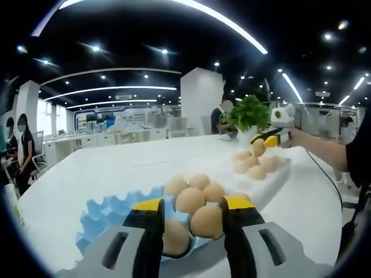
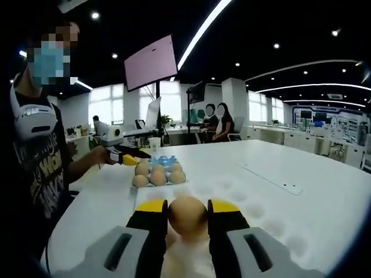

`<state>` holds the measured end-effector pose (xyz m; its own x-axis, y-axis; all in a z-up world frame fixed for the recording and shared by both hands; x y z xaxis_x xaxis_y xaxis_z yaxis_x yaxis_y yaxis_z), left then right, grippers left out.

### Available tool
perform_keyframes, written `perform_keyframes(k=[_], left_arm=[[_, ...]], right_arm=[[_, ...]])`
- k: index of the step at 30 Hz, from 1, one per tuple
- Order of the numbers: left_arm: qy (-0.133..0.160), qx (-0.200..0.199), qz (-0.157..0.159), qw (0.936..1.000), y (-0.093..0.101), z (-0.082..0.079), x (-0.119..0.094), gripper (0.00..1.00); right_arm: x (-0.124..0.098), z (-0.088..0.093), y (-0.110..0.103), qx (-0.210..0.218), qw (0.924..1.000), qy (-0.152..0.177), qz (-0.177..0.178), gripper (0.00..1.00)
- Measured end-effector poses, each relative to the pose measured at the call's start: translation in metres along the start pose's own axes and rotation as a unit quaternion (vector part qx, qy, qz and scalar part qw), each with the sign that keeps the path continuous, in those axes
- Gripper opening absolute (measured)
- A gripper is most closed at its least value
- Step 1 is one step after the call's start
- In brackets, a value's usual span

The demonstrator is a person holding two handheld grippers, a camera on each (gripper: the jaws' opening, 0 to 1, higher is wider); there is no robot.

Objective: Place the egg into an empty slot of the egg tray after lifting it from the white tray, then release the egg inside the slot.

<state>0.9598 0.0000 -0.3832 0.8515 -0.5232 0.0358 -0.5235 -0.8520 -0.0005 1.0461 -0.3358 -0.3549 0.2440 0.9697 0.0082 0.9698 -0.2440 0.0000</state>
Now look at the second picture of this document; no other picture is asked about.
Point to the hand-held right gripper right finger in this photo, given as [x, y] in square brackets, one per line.
[234, 252]

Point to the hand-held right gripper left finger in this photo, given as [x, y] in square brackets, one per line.
[136, 249]

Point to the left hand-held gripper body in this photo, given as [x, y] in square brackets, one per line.
[111, 134]

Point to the cluster of brown eggs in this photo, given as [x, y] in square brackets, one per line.
[158, 175]
[189, 257]

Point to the blue egg tray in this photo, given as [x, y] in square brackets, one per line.
[166, 160]

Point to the smooth brown egg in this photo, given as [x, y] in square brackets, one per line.
[188, 215]

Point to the person's left hand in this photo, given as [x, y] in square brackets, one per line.
[100, 155]

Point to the white paper cup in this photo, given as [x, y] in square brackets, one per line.
[153, 144]

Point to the computer monitor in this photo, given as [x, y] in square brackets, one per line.
[153, 113]

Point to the small green plant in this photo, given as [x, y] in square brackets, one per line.
[165, 119]

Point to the white foam board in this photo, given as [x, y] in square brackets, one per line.
[232, 191]

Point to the black screen stand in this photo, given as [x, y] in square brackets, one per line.
[158, 95]

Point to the teal plastic object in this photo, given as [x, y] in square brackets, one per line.
[196, 116]

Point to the white neck-worn device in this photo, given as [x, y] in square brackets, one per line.
[32, 121]

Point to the person's black printed shirt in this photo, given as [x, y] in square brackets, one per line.
[43, 179]

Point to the white table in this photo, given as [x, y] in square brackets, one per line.
[319, 179]

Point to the grey office chair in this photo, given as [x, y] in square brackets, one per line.
[239, 124]

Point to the white cabinet row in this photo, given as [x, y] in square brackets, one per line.
[295, 139]

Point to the black camera stand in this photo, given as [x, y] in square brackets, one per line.
[198, 92]

